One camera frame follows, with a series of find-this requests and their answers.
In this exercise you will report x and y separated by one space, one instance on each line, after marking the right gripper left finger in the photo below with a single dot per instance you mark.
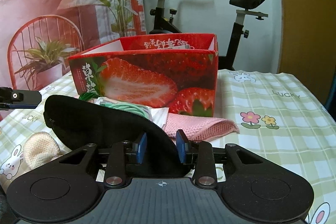
123 154

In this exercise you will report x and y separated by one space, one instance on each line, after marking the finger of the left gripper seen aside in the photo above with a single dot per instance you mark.
25 99

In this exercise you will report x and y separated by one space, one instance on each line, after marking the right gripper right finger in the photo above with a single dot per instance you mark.
201 157

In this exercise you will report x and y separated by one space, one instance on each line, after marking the pink knitted cloth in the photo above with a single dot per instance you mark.
199 128

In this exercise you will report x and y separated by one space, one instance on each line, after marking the cream crocheted pad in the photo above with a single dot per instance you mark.
39 149

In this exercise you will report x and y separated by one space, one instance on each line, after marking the black eye mask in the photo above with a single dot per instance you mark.
77 123

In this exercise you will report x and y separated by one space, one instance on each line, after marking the green checkered bunny tablecloth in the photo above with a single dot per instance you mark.
277 116

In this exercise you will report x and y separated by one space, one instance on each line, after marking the red printed backdrop cloth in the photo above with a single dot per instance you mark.
38 36

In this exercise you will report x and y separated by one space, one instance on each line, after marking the red strawberry cardboard box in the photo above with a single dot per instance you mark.
176 71

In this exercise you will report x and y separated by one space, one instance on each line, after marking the orange wooden door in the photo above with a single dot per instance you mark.
308 43

